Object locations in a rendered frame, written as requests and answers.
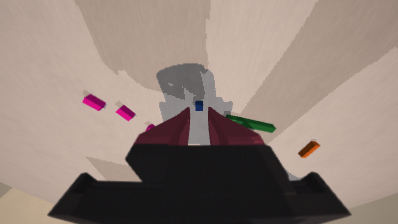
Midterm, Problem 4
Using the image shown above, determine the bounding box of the green rod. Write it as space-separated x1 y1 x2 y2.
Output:
226 115 276 133

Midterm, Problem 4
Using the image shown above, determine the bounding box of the orange rod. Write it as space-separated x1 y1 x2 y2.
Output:
299 141 320 158

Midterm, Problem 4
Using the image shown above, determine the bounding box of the small blue cube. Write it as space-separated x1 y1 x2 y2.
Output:
195 101 203 111

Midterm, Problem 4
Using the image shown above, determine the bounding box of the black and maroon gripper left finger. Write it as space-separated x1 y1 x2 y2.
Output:
132 107 190 146

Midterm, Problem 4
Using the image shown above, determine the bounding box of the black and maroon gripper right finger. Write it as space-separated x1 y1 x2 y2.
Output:
208 107 266 145

